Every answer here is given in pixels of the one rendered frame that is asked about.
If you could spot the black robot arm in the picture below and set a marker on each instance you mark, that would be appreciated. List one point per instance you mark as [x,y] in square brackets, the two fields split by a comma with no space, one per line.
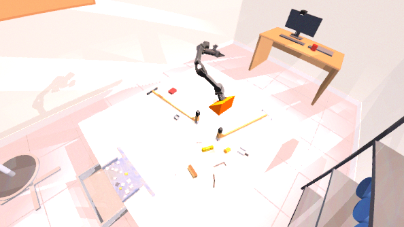
[203,48]

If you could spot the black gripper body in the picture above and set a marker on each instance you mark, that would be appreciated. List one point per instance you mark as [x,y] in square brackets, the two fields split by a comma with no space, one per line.
[214,53]

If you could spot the yellow rectangular bar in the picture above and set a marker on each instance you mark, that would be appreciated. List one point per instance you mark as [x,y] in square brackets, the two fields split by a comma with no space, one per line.
[208,148]

